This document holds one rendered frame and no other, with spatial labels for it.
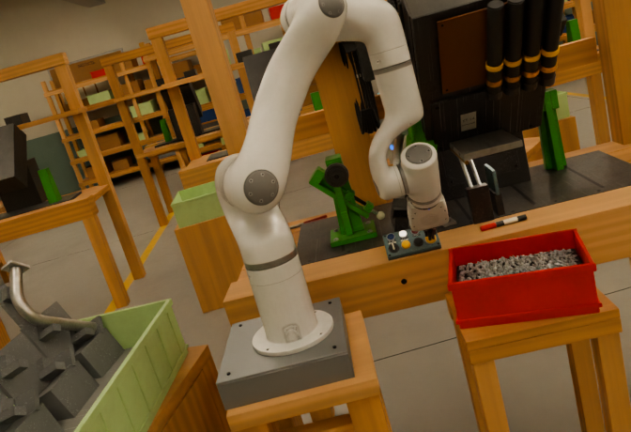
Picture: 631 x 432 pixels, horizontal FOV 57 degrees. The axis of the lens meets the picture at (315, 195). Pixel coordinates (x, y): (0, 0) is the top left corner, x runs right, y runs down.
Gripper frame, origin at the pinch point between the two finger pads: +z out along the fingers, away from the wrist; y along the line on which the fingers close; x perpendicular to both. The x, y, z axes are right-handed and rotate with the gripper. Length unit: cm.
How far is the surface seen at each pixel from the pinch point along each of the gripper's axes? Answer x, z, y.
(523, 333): -35.9, -4.8, 12.3
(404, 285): -8.1, 11.0, -10.3
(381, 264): -3.5, 4.8, -14.9
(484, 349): -36.9, -3.3, 3.1
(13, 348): -19, -22, -104
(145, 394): -33, -11, -75
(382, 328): 53, 154, -26
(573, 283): -30.1, -11.6, 25.0
